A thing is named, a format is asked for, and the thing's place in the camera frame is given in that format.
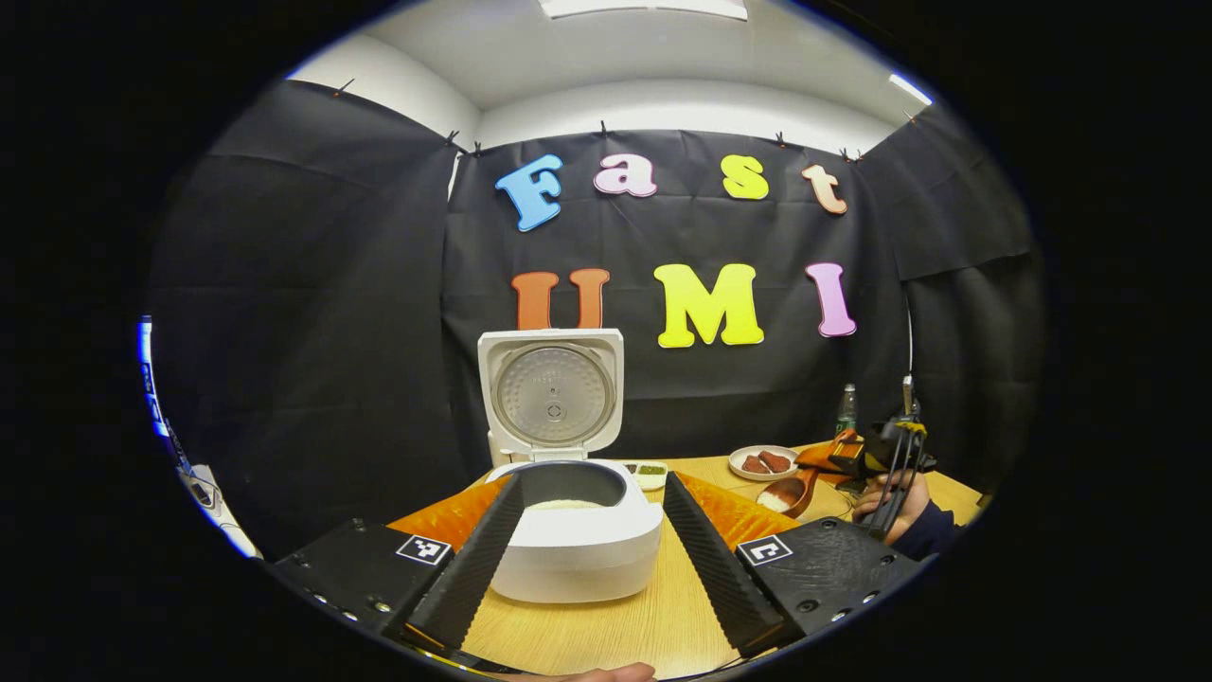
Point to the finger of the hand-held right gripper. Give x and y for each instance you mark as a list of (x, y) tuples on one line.
[(819, 457)]

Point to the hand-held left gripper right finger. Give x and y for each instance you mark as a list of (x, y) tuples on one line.
[(715, 568)]

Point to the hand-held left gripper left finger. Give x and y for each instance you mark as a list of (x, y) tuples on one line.
[(473, 568)]

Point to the brown wooden spoon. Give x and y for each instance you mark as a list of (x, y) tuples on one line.
[(795, 488)]

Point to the white rice cooker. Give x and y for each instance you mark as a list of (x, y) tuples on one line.
[(587, 561)]

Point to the brown meat piece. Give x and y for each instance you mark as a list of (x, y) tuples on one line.
[(775, 460), (755, 464)]

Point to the green plastic bottle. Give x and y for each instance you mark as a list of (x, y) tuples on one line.
[(846, 412)]

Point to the white round plate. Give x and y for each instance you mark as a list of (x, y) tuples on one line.
[(739, 474)]

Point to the black backdrop cloth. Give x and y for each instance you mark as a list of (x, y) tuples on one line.
[(757, 398)]

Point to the white divided dish of beans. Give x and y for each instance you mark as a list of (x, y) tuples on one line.
[(649, 472)]

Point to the white side table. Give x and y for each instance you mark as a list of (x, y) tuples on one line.
[(222, 516)]

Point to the small ceiling light panel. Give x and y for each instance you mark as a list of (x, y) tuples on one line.
[(909, 88)]

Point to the long ceiling light panel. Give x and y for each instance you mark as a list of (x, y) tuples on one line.
[(644, 8)]

